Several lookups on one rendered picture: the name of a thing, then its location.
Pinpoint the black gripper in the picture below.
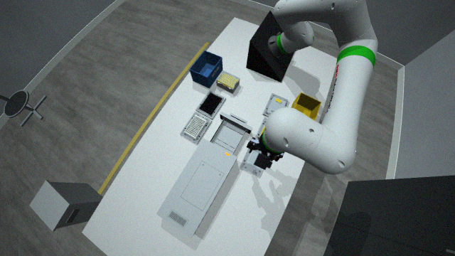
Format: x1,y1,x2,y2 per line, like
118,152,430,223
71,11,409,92
246,137,284,161

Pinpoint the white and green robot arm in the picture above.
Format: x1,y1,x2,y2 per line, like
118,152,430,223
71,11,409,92
254,0,378,174

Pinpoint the dark blue open bin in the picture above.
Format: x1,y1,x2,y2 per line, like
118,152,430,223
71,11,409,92
189,50,223,89

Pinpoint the yellow open-top box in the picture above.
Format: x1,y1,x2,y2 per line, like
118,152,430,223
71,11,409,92
291,92,321,121

